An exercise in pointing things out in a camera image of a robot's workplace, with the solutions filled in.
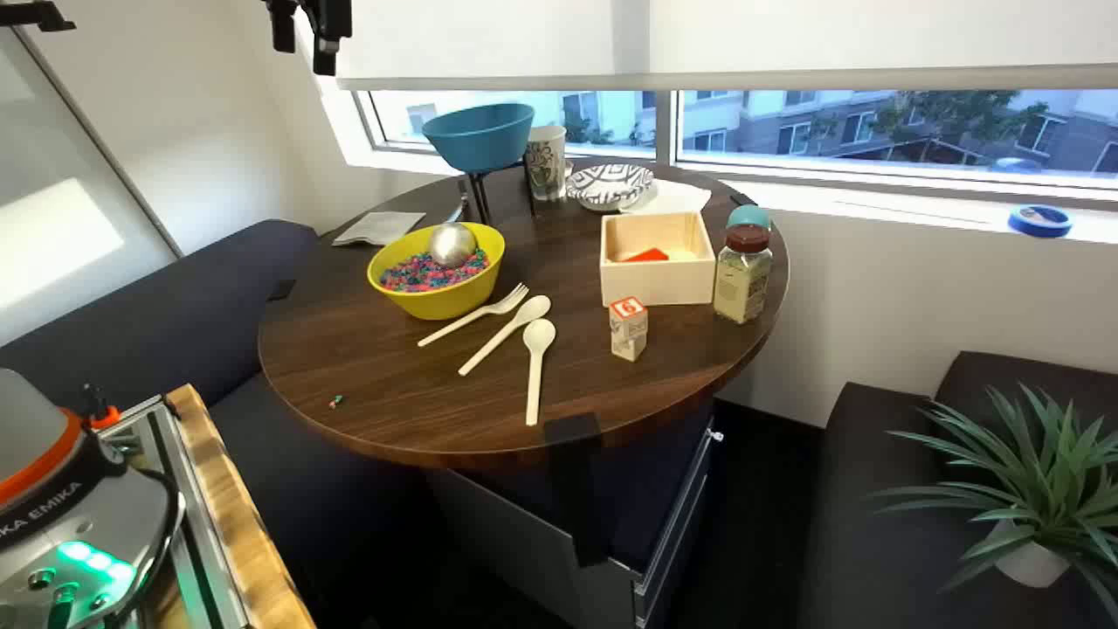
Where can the wooden board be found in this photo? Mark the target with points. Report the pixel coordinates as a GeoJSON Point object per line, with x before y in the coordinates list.
{"type": "Point", "coordinates": [238, 524]}

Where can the Franka robot arm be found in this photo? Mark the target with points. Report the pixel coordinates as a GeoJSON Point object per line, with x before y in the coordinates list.
{"type": "Point", "coordinates": [70, 524]}

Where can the glass jar with filling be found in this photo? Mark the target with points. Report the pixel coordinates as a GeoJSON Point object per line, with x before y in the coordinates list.
{"type": "Point", "coordinates": [546, 160]}

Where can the white window frame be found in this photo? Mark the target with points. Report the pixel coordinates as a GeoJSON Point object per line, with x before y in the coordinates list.
{"type": "Point", "coordinates": [667, 127]}

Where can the colourful candies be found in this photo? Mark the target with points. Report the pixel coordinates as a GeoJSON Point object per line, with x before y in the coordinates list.
{"type": "Point", "coordinates": [414, 275]}

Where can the white roller blind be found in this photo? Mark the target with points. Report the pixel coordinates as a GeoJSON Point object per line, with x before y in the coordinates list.
{"type": "Point", "coordinates": [755, 39]}

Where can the dark long sofa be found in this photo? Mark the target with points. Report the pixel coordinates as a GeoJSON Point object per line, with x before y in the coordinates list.
{"type": "Point", "coordinates": [161, 315]}

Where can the silver serving spoon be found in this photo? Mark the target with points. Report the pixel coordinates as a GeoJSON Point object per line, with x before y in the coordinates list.
{"type": "Point", "coordinates": [454, 242]}

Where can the blue tape roll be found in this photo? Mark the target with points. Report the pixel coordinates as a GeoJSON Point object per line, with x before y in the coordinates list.
{"type": "Point", "coordinates": [1038, 222]}

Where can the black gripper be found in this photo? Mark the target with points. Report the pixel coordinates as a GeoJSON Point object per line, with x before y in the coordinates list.
{"type": "Point", "coordinates": [327, 7]}

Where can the white plant pot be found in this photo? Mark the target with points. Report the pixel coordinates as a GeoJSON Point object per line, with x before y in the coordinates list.
{"type": "Point", "coordinates": [1031, 563]}

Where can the white napkin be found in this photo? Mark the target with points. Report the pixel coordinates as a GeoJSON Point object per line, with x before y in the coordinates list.
{"type": "Point", "coordinates": [676, 195]}

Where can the small screw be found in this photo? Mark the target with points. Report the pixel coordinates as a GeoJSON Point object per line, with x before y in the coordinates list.
{"type": "Point", "coordinates": [336, 400]}

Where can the glass wall panel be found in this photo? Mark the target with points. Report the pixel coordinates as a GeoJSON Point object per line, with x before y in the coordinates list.
{"type": "Point", "coordinates": [59, 222]}

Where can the yellow bowl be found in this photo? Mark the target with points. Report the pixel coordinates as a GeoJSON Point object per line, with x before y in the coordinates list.
{"type": "Point", "coordinates": [448, 297]}

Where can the blue bowl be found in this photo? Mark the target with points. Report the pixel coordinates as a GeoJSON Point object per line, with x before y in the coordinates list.
{"type": "Point", "coordinates": [476, 135]}

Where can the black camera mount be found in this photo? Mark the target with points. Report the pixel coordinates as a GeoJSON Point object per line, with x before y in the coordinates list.
{"type": "Point", "coordinates": [38, 15]}

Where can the cream plastic spoon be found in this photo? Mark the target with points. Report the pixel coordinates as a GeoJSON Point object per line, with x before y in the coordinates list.
{"type": "Point", "coordinates": [513, 327]}
{"type": "Point", "coordinates": [537, 362]}

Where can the grey table base cabinet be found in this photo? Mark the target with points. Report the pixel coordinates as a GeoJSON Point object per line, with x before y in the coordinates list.
{"type": "Point", "coordinates": [527, 547]}

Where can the cream plastic fork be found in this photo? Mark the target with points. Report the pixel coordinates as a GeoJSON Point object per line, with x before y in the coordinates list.
{"type": "Point", "coordinates": [492, 307]}

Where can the light wooden box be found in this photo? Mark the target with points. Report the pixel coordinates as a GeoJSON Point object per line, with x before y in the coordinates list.
{"type": "Point", "coordinates": [660, 283]}

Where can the dark square seat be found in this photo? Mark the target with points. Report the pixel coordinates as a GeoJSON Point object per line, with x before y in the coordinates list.
{"type": "Point", "coordinates": [887, 547]}

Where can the spice jar brown lid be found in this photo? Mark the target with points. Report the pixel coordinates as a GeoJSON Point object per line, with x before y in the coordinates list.
{"type": "Point", "coordinates": [743, 283]}

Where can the orange item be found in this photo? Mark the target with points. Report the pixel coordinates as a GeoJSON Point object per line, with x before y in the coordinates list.
{"type": "Point", "coordinates": [649, 252]}

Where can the green spiky plant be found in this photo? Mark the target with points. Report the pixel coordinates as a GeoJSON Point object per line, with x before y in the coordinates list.
{"type": "Point", "coordinates": [1036, 476]}

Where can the small teal bowl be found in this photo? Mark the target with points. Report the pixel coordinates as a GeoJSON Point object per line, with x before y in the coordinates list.
{"type": "Point", "coordinates": [748, 218]}

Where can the black white patterned plate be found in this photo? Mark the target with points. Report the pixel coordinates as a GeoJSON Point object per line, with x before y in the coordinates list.
{"type": "Point", "coordinates": [608, 181]}

